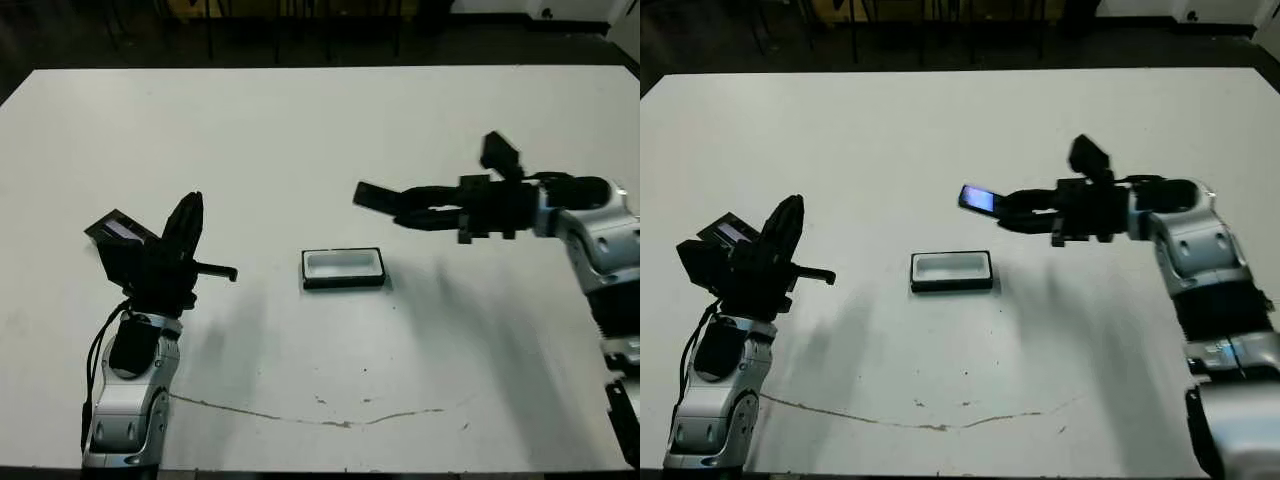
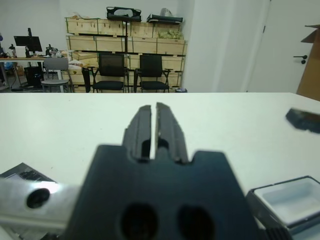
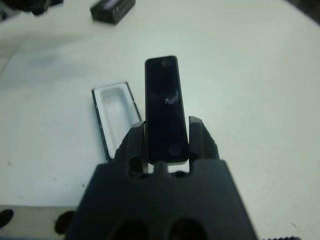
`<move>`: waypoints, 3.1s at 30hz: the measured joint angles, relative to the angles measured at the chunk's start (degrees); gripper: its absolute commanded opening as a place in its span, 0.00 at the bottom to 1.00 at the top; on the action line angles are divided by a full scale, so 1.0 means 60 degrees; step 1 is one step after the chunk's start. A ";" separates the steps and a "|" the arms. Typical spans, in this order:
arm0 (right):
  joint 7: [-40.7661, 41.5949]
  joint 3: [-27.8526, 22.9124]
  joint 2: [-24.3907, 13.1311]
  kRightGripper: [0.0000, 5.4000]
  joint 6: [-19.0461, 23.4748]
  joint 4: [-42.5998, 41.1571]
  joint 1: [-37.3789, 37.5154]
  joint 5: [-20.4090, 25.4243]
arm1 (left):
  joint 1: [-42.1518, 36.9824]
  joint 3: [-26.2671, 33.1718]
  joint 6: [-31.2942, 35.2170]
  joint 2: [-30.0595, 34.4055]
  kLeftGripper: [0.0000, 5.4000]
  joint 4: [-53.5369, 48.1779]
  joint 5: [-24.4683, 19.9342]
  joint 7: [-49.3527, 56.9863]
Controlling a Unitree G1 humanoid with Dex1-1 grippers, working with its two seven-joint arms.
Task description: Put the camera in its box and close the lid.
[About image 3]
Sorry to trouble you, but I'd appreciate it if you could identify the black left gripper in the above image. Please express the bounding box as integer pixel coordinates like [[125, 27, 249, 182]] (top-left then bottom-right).
[[27, 0, 64, 16]]

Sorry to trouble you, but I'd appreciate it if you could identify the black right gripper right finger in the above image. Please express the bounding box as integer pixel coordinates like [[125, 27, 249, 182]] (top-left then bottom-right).
[[188, 115, 221, 163]]

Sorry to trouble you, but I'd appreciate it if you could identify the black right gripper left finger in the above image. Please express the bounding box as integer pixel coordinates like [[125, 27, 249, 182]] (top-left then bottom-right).
[[113, 121, 151, 177]]

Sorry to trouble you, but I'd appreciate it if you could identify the slim black camera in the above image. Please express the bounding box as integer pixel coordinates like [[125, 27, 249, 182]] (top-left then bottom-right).
[[144, 55, 190, 165]]

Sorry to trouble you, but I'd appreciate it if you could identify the black box lid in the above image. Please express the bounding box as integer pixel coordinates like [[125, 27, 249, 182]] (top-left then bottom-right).
[[89, 0, 137, 25]]

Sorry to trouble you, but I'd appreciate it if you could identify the black box with white insert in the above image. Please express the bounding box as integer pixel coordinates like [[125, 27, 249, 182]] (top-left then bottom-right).
[[91, 80, 143, 161]]

